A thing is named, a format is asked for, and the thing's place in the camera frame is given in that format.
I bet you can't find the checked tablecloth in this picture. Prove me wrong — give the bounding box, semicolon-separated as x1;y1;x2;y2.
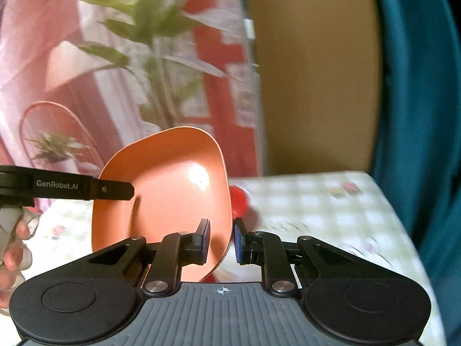
20;170;448;346

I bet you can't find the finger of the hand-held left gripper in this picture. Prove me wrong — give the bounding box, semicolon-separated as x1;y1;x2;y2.
91;179;135;202

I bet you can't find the red bowl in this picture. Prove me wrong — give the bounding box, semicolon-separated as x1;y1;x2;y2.
230;185;250;217

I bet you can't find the teal curtain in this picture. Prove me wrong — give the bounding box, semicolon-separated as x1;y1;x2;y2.
370;0;461;346

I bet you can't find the person's left hand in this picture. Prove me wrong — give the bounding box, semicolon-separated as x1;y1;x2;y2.
0;221;34;309

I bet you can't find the wall poster with plants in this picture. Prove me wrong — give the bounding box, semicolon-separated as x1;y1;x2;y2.
0;0;264;188

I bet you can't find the orange square plate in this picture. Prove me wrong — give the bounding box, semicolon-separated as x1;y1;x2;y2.
91;126;231;284

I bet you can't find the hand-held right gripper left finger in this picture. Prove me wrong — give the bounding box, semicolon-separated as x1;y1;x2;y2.
88;219;211;295

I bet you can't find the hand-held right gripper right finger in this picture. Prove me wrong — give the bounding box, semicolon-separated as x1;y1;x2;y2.
233;218;364;293

